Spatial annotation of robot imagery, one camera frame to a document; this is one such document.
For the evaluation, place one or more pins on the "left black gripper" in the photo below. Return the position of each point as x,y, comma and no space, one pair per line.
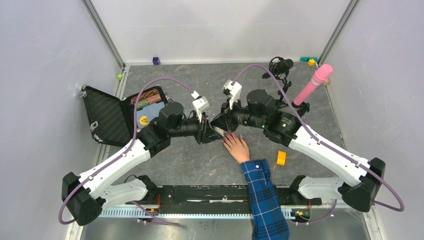
205,133

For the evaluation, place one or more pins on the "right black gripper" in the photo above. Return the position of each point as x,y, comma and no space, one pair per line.
226,122

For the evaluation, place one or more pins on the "small nail polish bottle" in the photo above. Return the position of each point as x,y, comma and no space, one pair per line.
221,133

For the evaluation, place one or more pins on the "blue plaid sleeve forearm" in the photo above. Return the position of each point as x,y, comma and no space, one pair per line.
269,222

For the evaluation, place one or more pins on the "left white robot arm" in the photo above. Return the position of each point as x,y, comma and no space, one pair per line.
88,194

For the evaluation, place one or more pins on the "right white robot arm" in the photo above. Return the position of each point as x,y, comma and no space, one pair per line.
356,180

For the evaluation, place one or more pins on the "person hand with painted nails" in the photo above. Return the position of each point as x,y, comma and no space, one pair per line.
237,147

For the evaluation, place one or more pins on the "yellow block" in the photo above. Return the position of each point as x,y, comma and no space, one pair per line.
281,158

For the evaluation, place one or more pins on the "black microphone on tripod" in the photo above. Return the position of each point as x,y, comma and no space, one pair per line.
280,68

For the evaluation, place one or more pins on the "purple cube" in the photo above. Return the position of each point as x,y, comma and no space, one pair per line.
156,60

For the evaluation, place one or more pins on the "black poker chip case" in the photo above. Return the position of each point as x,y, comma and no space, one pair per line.
112,119

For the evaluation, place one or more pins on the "teal block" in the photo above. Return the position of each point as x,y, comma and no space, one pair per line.
307,58

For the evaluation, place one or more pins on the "small yellow cube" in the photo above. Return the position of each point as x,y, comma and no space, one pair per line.
311,62

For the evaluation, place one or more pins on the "pink foam cylinder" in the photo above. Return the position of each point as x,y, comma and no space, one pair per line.
321,75

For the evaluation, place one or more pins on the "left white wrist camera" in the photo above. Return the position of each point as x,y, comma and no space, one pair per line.
200,105

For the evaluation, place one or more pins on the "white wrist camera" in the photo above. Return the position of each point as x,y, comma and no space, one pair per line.
200,105
233,90

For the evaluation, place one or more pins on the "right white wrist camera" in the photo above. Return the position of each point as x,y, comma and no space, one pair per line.
233,90

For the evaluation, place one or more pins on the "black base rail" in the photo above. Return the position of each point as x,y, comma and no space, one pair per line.
199,199

